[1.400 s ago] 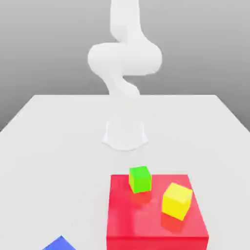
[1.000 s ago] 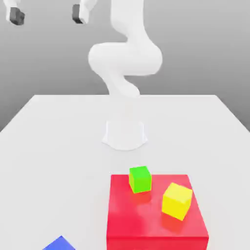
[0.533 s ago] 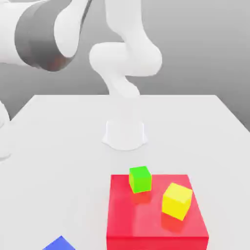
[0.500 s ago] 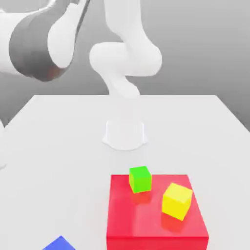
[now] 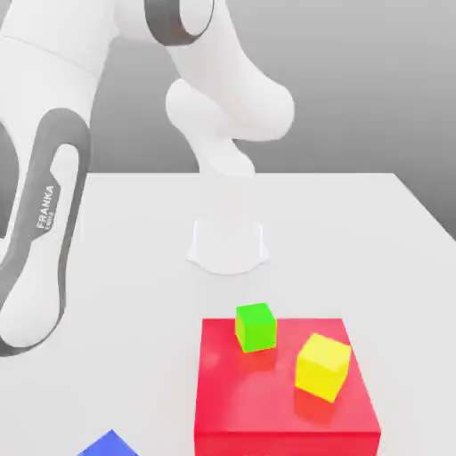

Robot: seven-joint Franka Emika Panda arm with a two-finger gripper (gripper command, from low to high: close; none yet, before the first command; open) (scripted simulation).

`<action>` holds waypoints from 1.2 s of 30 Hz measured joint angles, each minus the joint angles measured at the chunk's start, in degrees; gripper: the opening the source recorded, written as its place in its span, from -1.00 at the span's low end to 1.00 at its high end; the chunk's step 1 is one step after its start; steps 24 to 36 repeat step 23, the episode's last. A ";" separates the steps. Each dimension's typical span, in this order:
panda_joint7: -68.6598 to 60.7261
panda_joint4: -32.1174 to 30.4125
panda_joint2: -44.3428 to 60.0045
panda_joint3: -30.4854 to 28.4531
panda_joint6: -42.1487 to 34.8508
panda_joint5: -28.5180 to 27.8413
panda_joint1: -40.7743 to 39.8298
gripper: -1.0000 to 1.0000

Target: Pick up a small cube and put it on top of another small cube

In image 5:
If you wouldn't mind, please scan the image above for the small green cube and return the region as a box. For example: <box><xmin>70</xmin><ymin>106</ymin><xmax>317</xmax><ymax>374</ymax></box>
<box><xmin>234</xmin><ymin>302</ymin><xmax>278</xmax><ymax>354</ymax></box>

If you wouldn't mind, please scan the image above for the small yellow cube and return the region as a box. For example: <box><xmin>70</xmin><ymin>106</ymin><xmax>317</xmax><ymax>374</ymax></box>
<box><xmin>295</xmin><ymin>332</ymin><xmax>353</xmax><ymax>404</ymax></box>

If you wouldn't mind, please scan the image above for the small blue cube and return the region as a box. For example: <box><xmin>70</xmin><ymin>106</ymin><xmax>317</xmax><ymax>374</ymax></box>
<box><xmin>77</xmin><ymin>429</ymin><xmax>140</xmax><ymax>456</ymax></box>

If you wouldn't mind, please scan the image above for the large red box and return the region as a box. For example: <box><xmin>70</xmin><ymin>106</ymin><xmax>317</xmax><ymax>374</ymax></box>
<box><xmin>193</xmin><ymin>317</ymin><xmax>382</xmax><ymax>456</ymax></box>

